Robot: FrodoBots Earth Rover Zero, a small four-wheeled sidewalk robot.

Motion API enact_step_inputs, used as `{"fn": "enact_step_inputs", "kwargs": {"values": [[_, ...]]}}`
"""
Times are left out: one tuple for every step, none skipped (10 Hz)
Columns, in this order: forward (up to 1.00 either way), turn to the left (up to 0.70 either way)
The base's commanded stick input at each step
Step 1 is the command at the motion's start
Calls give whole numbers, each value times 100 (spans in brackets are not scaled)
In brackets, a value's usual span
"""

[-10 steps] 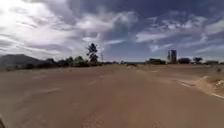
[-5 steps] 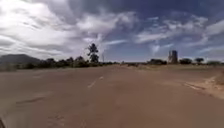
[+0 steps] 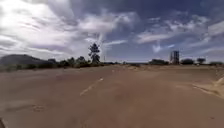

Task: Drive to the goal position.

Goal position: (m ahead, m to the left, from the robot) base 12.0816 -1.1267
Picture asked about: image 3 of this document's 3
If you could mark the tall dark tree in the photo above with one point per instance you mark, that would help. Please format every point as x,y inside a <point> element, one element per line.
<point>94,53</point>

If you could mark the row of bushes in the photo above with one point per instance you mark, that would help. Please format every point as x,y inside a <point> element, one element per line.
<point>56,63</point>

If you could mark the tall building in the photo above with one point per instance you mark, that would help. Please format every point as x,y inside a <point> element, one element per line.
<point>174,57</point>

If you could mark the low dark trees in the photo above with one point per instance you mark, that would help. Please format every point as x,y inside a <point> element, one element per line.
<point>186,61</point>

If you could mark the dark hill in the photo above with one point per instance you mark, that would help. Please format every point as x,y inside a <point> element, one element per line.
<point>20,59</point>

